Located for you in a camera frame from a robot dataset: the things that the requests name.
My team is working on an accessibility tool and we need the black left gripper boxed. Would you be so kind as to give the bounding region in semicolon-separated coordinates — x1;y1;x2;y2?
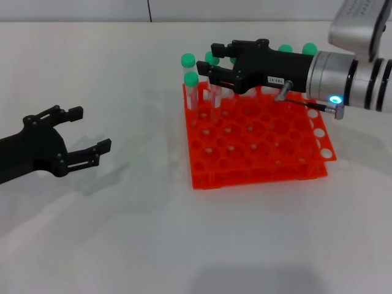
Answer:
0;105;113;185

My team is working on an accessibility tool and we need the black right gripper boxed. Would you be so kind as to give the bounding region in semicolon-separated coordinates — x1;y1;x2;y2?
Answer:
195;38;317;96

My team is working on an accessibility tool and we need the orange plastic test tube rack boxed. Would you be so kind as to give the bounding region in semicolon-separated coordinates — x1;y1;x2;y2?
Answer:
183;81;339;191

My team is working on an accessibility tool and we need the dark right wrist cable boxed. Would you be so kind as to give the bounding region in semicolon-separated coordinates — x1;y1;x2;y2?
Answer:
273;80;346;121

